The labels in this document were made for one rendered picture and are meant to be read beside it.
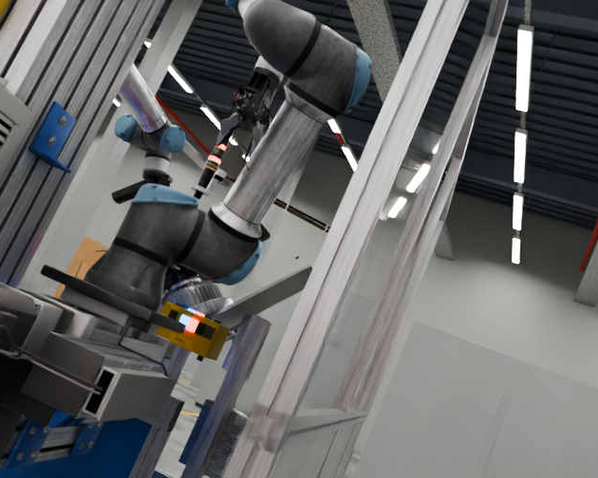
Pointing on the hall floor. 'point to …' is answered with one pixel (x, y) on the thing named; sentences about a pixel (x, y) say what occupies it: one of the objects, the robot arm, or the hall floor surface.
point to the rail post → (150, 453)
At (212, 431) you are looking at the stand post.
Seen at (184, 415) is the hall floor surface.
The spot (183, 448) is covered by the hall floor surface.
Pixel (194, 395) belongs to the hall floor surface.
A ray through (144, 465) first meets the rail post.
